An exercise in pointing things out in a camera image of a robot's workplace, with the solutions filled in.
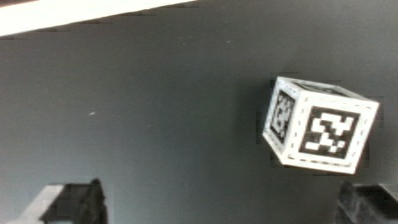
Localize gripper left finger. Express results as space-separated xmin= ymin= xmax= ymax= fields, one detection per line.
xmin=16 ymin=179 xmax=108 ymax=224

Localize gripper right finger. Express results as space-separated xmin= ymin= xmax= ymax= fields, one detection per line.
xmin=334 ymin=181 xmax=398 ymax=224

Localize white chair leg tagged cube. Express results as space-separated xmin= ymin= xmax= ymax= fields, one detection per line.
xmin=263 ymin=77 xmax=380 ymax=174

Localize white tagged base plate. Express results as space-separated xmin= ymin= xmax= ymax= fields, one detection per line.
xmin=0 ymin=0 xmax=195 ymax=37

